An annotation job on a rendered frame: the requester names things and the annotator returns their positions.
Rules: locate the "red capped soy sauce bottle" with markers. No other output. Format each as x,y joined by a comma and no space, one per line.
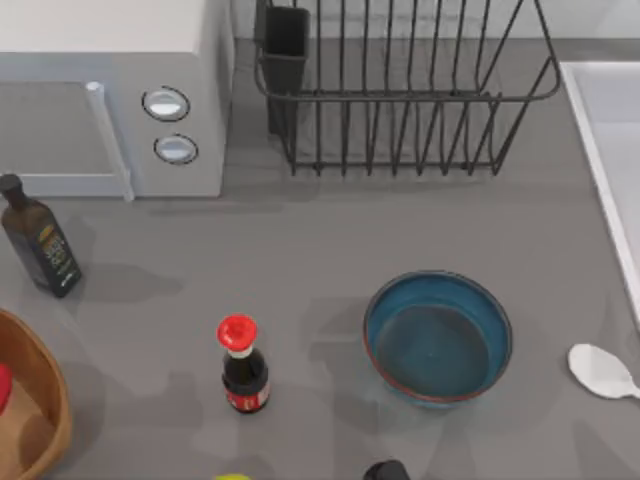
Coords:
244,372

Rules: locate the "blue bowl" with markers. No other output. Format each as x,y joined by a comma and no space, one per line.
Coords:
435,345

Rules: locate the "pale microwave oven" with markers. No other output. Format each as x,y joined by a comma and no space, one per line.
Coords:
210,125

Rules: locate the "small microwave knob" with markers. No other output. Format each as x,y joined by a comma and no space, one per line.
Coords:
175,149

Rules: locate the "black cutlery holder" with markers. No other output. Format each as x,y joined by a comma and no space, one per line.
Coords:
285,50

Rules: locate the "large microwave knob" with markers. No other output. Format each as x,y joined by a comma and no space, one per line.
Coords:
165,103

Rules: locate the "black round object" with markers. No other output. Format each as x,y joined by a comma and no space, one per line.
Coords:
387,471

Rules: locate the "yellow green object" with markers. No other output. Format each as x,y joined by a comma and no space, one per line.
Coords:
231,477

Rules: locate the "dark olive oil bottle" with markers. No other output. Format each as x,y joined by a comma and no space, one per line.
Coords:
42,245

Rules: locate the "microwave oven door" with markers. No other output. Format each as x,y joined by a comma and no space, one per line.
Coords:
47,132

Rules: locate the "white spoon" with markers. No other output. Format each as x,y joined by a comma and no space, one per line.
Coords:
600,372

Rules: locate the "wooden bowl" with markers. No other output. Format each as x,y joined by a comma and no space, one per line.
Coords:
45,400

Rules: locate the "red topped jar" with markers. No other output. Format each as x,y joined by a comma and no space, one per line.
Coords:
4,387

